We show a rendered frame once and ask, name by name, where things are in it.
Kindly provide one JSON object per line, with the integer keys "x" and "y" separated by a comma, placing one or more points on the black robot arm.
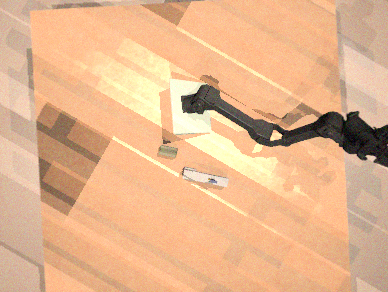
{"x": 330, "y": 125}

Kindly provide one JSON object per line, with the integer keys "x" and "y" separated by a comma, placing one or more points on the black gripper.
{"x": 372, "y": 146}

